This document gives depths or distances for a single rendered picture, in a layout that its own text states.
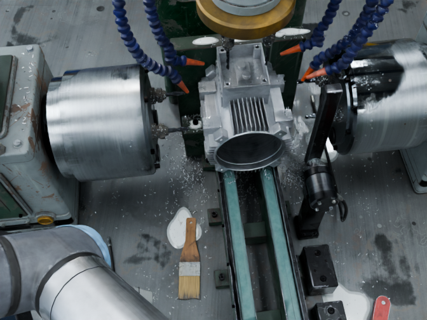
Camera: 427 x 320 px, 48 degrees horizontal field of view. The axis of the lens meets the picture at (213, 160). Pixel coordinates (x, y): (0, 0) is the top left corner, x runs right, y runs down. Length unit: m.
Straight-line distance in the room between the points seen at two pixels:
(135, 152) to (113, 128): 0.07
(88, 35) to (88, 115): 0.71
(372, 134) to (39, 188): 0.71
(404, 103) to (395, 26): 0.68
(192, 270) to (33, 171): 0.43
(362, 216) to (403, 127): 0.29
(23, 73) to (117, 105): 0.22
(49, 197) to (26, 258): 0.56
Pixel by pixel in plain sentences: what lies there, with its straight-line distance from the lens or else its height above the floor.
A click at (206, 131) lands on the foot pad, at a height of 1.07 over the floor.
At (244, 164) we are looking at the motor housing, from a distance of 1.12.
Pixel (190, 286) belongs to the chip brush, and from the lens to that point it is 1.14.
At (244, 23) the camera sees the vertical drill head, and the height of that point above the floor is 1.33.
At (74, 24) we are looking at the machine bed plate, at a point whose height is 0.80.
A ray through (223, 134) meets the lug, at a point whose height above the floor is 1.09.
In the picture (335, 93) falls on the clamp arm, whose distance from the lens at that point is 0.87.
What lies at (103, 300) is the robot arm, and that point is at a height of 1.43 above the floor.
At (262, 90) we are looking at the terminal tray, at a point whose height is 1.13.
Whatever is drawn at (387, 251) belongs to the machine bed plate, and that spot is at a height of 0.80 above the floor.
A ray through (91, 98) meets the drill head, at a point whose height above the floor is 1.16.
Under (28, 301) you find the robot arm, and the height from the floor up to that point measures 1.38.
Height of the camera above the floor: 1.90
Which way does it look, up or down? 59 degrees down
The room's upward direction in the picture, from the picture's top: 2 degrees counter-clockwise
